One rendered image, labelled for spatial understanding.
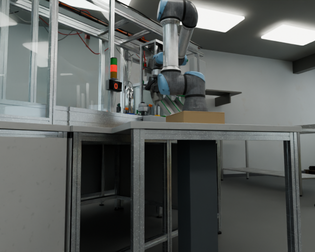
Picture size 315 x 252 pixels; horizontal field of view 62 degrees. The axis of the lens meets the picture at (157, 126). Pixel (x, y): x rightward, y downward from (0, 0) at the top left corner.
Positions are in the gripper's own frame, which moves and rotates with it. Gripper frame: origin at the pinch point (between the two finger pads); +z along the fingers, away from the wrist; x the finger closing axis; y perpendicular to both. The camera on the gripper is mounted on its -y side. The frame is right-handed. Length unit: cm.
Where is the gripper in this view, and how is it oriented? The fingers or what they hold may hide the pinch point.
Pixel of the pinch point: (154, 103)
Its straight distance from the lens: 193.8
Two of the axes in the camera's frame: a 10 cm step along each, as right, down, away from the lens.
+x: 6.6, 0.4, 7.5
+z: -0.3, 10.0, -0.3
